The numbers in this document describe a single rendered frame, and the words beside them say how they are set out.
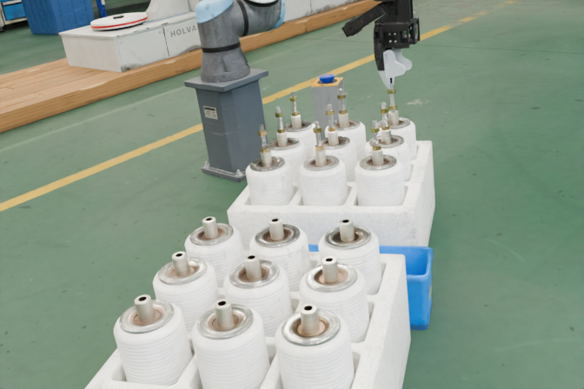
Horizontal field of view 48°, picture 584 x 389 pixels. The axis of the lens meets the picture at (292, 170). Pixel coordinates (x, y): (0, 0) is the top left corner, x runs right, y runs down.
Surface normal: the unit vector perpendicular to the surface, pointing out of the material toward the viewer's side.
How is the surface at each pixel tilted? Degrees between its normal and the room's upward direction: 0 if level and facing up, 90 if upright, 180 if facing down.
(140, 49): 90
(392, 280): 0
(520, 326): 0
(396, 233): 90
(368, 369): 0
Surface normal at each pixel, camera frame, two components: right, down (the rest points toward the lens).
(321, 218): -0.27, 0.40
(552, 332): -0.13, -0.92
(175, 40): 0.72, 0.18
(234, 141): 0.02, 0.37
